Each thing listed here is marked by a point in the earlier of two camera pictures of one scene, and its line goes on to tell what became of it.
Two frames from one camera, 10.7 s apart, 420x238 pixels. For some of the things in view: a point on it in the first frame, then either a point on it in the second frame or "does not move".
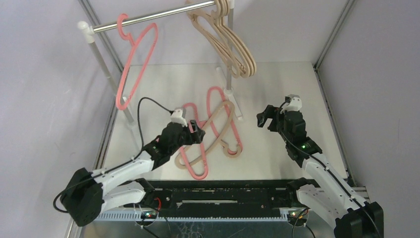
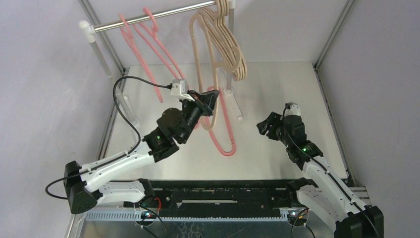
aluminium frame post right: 342,19 does not move
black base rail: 217,198 does not move
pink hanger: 199,124 -> 152,33
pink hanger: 143,46 -> 126,31
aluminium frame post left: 93,18 does not move
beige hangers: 219,141 -> 217,64
